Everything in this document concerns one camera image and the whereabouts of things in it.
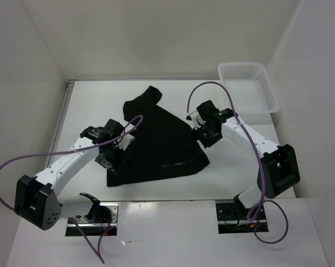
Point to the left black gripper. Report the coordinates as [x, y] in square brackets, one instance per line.
[114, 164]

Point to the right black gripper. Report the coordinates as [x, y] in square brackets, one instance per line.
[206, 143]

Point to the black shorts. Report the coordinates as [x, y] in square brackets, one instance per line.
[164, 146]

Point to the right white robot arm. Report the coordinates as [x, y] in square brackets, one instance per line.
[277, 165]

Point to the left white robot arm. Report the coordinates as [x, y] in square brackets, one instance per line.
[37, 198]

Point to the white perforated plastic basket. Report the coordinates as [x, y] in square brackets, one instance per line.
[250, 87]

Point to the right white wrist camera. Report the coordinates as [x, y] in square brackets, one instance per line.
[196, 120]

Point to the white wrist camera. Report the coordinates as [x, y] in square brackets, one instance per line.
[125, 142]
[196, 120]

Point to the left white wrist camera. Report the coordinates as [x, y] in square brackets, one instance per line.
[125, 142]

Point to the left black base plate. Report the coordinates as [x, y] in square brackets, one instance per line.
[103, 222]

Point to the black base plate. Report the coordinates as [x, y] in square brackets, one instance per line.
[103, 222]
[230, 222]

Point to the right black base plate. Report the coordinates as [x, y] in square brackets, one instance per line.
[230, 222]

